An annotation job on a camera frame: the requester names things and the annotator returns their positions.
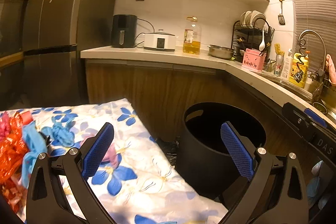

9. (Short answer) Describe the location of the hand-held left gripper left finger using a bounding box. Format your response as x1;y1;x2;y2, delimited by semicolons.
26;122;116;224

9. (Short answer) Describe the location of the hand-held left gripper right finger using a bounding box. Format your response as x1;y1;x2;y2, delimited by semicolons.
218;122;309;224

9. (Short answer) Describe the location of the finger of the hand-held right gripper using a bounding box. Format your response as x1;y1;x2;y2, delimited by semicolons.
282;102;328;140

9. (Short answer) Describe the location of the black trash bin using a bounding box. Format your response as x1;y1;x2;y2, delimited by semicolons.
175;102;267;201

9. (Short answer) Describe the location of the blue rubber glove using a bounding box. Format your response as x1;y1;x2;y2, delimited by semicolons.
21;126;49;185
43;116;77;147

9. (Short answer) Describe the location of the red foil wrapper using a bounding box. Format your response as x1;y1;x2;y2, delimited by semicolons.
0;132;30;185

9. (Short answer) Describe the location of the black trash bag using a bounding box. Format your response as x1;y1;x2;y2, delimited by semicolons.
156;136;182;167

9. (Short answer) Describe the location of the person's right hand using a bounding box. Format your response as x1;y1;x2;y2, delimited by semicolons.
307;160;332;211

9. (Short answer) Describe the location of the small metal bowl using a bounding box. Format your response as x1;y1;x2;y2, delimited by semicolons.
312;102;328;114

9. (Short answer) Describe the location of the steel sink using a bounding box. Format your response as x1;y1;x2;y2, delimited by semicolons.
262;74;336;122

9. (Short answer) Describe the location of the yellow detergent bottle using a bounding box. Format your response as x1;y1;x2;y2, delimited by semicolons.
289;52;309;88

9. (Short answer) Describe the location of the blue floral blanket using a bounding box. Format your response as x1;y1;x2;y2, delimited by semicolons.
0;98;229;224

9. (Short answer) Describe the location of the pink dish cloth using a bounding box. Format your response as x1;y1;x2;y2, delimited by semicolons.
325;54;336;79

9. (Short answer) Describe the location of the white plastic bottle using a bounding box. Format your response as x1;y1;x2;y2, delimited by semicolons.
281;49;294;81

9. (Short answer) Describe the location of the beer can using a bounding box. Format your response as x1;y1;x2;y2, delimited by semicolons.
273;54;285;77

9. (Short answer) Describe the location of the wooden lower cabinet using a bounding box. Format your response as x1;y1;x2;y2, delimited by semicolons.
85;59;315;161

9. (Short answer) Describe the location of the pink utensil holder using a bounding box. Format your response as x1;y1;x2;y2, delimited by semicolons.
242;48;266;72

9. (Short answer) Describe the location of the metal faucet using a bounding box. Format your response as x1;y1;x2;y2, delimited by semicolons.
298;30;327;104

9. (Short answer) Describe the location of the white spoon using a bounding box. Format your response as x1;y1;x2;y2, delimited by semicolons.
259;27;266;51

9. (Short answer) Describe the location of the hanging slotted spatula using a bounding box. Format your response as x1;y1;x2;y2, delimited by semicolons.
278;0;286;26

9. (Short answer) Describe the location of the window blind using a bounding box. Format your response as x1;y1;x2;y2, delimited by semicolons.
285;0;336;56

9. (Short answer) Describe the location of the black dish rack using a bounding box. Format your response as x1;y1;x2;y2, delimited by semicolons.
231;18;271;62

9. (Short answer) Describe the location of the cooking oil bottle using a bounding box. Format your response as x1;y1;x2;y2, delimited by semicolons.
183;16;202;55

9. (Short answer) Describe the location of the black air fryer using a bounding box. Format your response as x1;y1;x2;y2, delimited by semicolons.
111;14;138;48

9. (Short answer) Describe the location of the white electric cooker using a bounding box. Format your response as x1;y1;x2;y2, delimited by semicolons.
143;29;177;52

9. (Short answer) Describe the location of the dark grey refrigerator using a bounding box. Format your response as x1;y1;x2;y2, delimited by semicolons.
0;0;119;109

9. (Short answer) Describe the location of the wire sink rack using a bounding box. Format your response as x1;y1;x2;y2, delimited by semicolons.
307;69;336;90

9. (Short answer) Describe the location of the black power cable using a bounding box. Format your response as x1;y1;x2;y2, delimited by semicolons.
135;18;155;48

